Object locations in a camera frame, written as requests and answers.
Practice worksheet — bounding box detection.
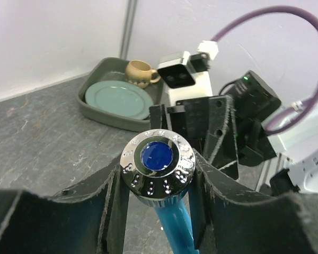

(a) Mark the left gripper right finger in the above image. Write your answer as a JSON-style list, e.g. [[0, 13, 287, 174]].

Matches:
[[189, 153, 318, 253]]

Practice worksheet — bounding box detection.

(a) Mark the dark green rectangular tray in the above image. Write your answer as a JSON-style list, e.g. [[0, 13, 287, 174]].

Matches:
[[76, 57, 163, 132]]

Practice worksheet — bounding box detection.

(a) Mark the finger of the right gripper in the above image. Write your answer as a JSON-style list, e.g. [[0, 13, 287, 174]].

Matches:
[[149, 104, 166, 130], [167, 95, 239, 180]]

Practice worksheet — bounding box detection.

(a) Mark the blue water faucet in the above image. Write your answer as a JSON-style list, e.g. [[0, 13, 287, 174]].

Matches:
[[120, 129, 199, 253]]

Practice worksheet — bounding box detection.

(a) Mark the teal round plate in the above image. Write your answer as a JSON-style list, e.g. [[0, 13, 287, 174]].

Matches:
[[85, 80, 154, 120]]

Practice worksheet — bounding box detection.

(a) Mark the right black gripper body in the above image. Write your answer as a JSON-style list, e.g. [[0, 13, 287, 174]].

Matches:
[[218, 70, 281, 167]]

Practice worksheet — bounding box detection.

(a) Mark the beige ceramic mug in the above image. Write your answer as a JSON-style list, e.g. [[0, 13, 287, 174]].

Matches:
[[125, 60, 161, 89]]

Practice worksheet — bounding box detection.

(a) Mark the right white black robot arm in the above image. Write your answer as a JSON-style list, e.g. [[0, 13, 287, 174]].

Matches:
[[164, 71, 318, 195]]

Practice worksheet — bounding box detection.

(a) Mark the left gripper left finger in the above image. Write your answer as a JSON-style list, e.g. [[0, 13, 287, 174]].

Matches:
[[0, 158, 129, 253]]

